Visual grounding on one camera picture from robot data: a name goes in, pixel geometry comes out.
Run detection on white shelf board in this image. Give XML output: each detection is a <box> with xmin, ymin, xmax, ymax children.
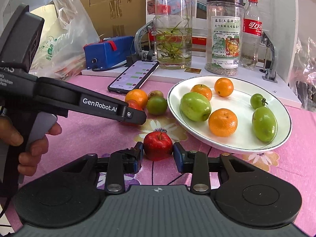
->
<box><xmin>81</xmin><ymin>54</ymin><xmax>302</xmax><ymax>109</ymax></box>

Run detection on green jujube right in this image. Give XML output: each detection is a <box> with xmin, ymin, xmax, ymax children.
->
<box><xmin>252</xmin><ymin>106</ymin><xmax>277</xmax><ymax>143</ymax></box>

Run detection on orange mandarin back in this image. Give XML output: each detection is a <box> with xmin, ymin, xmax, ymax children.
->
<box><xmin>125</xmin><ymin>89</ymin><xmax>148</xmax><ymax>109</ymax></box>

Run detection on large green jujube left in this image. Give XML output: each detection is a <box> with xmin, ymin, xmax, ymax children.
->
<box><xmin>179</xmin><ymin>92</ymin><xmax>212</xmax><ymax>122</ymax></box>

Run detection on black smartphone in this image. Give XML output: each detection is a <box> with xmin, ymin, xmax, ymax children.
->
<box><xmin>108</xmin><ymin>60</ymin><xmax>159</xmax><ymax>94</ymax></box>

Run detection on white plastic bag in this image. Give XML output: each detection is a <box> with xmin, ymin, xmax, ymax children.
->
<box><xmin>29</xmin><ymin>0</ymin><xmax>100</xmax><ymax>80</ymax></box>

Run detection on person's left hand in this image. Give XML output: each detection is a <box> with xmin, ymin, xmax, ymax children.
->
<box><xmin>1</xmin><ymin>115</ymin><xmax>62</xmax><ymax>177</ymax></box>

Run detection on white oval plate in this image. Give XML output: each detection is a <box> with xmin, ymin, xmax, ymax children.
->
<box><xmin>167</xmin><ymin>75</ymin><xmax>292</xmax><ymax>155</ymax></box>

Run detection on cardboard box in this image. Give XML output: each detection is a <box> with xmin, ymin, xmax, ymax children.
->
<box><xmin>80</xmin><ymin>0</ymin><xmax>146</xmax><ymax>38</ymax></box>

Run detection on red small apple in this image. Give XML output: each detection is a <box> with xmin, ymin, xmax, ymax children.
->
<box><xmin>144</xmin><ymin>131</ymin><xmax>173</xmax><ymax>162</ymax></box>
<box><xmin>122</xmin><ymin>100</ymin><xmax>143</xmax><ymax>126</ymax></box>

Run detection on green round fruit back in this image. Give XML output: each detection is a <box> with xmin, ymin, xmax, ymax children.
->
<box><xmin>146</xmin><ymin>96</ymin><xmax>168</xmax><ymax>116</ymax></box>

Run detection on small yellowish green fruit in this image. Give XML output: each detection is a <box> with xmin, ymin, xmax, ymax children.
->
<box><xmin>148</xmin><ymin>90</ymin><xmax>164</xmax><ymax>99</ymax></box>

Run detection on pink floral tablecloth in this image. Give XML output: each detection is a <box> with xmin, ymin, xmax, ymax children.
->
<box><xmin>0</xmin><ymin>75</ymin><xmax>316</xmax><ymax>237</ymax></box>

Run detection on cola plastic bottle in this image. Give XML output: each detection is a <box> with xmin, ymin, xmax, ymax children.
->
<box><xmin>239</xmin><ymin>0</ymin><xmax>262</xmax><ymax>70</ymax></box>

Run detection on grey metal bracket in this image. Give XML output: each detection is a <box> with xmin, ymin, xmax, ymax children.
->
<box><xmin>134</xmin><ymin>20</ymin><xmax>154</xmax><ymax>61</ymax></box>
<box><xmin>260</xmin><ymin>32</ymin><xmax>277</xmax><ymax>83</ymax></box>

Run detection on clear jar with label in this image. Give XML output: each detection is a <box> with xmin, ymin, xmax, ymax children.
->
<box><xmin>205</xmin><ymin>0</ymin><xmax>244</xmax><ymax>76</ymax></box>

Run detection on grey metal bracket left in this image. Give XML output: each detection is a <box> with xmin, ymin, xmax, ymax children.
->
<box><xmin>134</xmin><ymin>20</ymin><xmax>154</xmax><ymax>61</ymax></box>

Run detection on grey metal bracket right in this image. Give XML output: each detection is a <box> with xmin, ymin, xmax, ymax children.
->
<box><xmin>260</xmin><ymin>32</ymin><xmax>277</xmax><ymax>83</ymax></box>

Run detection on glass vase with plants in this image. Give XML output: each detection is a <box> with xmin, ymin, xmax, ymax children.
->
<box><xmin>155</xmin><ymin>0</ymin><xmax>192</xmax><ymax>69</ymax></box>

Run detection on large orange mandarin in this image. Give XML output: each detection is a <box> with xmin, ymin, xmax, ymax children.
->
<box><xmin>208</xmin><ymin>109</ymin><xmax>238</xmax><ymax>137</ymax></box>

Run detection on clear crumpled plastic bag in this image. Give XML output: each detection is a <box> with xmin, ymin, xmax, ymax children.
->
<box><xmin>289</xmin><ymin>37</ymin><xmax>316</xmax><ymax>112</ymax></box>

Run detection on red small apple back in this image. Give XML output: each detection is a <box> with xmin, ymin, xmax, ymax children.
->
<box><xmin>122</xmin><ymin>100</ymin><xmax>143</xmax><ymax>126</ymax></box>

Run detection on blue plastic tool box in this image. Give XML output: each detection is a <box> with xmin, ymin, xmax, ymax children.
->
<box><xmin>84</xmin><ymin>36</ymin><xmax>135</xmax><ymax>70</ymax></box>

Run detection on small green tomato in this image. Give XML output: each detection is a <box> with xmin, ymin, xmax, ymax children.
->
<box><xmin>250</xmin><ymin>94</ymin><xmax>267</xmax><ymax>109</ymax></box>

